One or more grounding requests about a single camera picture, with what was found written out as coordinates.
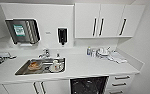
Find steel dishwasher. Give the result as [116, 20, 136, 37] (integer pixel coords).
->
[69, 75, 111, 94]

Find blue dish soap bottle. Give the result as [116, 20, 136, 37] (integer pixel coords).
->
[86, 45, 92, 57]

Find black soap dispenser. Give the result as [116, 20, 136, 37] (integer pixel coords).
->
[56, 27, 69, 46]

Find small white bottle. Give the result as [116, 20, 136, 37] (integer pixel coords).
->
[91, 48, 97, 58]

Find small chrome sink knob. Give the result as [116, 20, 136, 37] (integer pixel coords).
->
[55, 52, 61, 59]

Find white saucer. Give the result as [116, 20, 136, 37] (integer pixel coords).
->
[49, 64, 66, 74]

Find white mug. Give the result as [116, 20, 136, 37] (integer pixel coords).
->
[51, 59, 63, 73]

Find white cup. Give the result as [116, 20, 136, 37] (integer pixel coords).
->
[98, 47, 108, 56]

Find chrome faucet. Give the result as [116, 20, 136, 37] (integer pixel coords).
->
[37, 48, 52, 60]

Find round sink drain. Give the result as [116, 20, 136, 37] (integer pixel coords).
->
[41, 65, 51, 72]

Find white base cabinet door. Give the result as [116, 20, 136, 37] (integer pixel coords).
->
[38, 79, 71, 94]
[2, 81, 41, 94]

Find steel paper towel dispenser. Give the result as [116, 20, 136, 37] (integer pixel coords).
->
[4, 18, 42, 46]

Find stainless steel sink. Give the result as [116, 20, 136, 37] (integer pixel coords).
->
[13, 56, 68, 77]

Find black bar cabinet handle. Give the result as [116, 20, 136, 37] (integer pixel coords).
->
[118, 17, 128, 37]
[91, 17, 98, 37]
[98, 17, 105, 37]

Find white wall cabinet door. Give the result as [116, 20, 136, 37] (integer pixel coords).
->
[74, 3, 103, 39]
[96, 3, 126, 38]
[116, 3, 146, 38]

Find small wall label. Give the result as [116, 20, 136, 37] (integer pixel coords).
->
[45, 30, 53, 35]

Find white utensil handle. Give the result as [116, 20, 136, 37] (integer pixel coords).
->
[105, 46, 112, 53]

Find black base cabinet handle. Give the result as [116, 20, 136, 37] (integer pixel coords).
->
[40, 81, 48, 94]
[32, 81, 39, 94]

